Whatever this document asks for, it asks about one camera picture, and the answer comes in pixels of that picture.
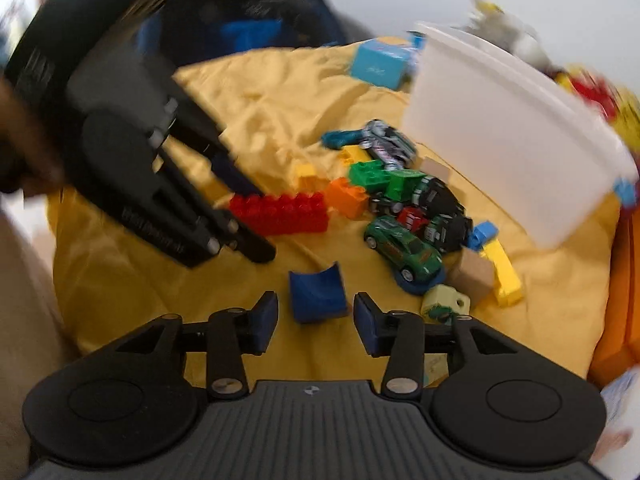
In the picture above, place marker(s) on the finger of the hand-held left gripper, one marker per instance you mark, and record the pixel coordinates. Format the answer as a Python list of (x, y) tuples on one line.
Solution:
[(235, 175), (255, 250)]

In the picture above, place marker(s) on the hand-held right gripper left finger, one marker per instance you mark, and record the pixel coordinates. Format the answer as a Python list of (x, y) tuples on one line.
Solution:
[(265, 321)]

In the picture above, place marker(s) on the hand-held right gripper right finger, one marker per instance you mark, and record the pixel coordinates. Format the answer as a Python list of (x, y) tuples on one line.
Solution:
[(367, 327)]

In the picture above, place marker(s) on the long red building block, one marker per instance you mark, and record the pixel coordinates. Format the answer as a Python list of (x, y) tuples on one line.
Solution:
[(280, 215)]

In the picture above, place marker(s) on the blue curved block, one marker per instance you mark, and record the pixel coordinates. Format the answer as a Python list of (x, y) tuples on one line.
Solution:
[(317, 295)]

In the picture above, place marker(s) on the pale green toy piece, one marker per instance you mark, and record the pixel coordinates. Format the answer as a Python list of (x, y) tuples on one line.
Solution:
[(440, 300)]

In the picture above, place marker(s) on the teal toy vehicle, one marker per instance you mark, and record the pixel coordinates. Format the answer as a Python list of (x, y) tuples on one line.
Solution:
[(340, 138)]

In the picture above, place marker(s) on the red toy car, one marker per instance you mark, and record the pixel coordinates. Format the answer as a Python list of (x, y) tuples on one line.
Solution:
[(411, 219)]

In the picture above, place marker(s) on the green building block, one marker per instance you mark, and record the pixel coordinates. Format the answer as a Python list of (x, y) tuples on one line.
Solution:
[(367, 174)]

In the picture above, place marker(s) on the white plastic bin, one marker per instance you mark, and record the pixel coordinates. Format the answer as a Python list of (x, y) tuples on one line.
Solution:
[(490, 125)]

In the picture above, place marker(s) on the person's left hand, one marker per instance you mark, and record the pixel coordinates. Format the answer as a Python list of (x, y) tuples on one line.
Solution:
[(25, 145)]

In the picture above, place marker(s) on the blue round toy piece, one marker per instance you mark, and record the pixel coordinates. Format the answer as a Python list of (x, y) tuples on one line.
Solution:
[(420, 286)]

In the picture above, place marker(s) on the small yellow building block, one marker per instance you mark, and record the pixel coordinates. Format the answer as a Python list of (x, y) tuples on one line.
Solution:
[(307, 177), (354, 154)]

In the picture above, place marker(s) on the dark green sports toy car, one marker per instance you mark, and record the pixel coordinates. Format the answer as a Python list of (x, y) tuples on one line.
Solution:
[(402, 247)]

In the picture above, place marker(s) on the orange building block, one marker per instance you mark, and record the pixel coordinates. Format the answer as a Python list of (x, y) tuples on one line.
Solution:
[(346, 197)]

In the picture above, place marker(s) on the yellow blanket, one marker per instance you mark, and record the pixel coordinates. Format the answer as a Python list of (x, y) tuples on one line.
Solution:
[(150, 285)]

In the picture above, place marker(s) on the tan wooden cube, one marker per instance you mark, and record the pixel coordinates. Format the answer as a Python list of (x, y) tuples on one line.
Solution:
[(470, 275)]

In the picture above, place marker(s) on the long yellow building block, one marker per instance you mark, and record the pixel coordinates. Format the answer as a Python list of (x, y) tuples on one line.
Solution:
[(505, 275)]

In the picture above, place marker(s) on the small blue building block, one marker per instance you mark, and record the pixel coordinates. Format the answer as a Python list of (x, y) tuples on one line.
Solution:
[(484, 234)]

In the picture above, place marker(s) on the black toy car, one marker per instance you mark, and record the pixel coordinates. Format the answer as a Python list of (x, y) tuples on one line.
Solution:
[(442, 197)]

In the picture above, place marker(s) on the silver striped toy car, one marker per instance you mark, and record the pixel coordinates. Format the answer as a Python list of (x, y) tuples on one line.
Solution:
[(387, 142)]

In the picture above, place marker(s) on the dark blue bag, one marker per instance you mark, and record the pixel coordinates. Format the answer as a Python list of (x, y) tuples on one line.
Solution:
[(250, 15)]

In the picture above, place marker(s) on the light blue cardboard box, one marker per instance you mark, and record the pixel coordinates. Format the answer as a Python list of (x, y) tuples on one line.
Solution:
[(375, 65)]

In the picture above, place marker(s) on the orange box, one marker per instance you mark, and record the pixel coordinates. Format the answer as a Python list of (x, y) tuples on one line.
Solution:
[(620, 310)]

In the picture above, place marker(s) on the white baby wipes pack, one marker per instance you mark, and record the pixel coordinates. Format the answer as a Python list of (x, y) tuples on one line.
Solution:
[(622, 410)]

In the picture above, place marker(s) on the light blue toy piece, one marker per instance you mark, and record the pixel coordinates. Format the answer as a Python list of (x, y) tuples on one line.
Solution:
[(625, 192)]

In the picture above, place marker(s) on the white plastic bag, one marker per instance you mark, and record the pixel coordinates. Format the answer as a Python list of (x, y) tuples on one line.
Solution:
[(505, 30)]

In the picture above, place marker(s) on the yellow red snack bag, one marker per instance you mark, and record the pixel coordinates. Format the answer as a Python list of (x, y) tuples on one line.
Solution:
[(595, 92)]

